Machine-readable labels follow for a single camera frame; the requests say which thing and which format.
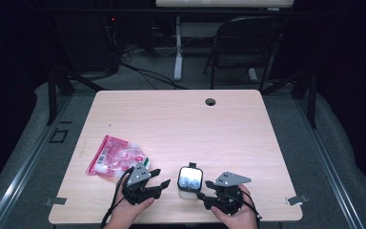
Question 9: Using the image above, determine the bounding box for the right hand-held gripper black cable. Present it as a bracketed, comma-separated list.
[232, 190, 263, 229]

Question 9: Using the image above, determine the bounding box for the left hand-held gripper black cable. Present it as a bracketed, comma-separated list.
[100, 167, 135, 229]

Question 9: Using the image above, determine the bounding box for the person's left hand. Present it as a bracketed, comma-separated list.
[108, 190, 156, 228]

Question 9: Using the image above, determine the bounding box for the aluminium floor rail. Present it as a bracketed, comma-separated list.
[0, 94, 73, 229]
[294, 94, 365, 229]

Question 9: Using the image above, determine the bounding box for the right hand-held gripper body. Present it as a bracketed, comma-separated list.
[204, 171, 253, 217]

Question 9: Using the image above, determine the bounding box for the black metal stand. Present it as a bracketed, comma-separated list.
[261, 68, 318, 130]
[46, 63, 105, 126]

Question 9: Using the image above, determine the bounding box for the person's right hand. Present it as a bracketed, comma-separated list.
[211, 184, 258, 229]

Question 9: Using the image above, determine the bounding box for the pink printed plastic bag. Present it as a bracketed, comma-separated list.
[85, 135, 151, 179]

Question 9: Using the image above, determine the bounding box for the black floor cable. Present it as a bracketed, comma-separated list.
[119, 61, 189, 91]

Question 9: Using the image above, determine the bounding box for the black folding chair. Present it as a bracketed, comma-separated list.
[203, 15, 285, 92]

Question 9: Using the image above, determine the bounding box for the dark computer tower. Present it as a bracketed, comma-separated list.
[53, 12, 122, 74]

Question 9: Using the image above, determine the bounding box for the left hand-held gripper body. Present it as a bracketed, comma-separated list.
[122, 162, 156, 206]

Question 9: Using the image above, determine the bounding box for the white desk with white legs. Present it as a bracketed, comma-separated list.
[154, 0, 295, 82]

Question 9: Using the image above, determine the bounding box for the hand-held gripper black cable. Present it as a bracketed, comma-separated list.
[232, 190, 263, 229]
[100, 167, 135, 229]

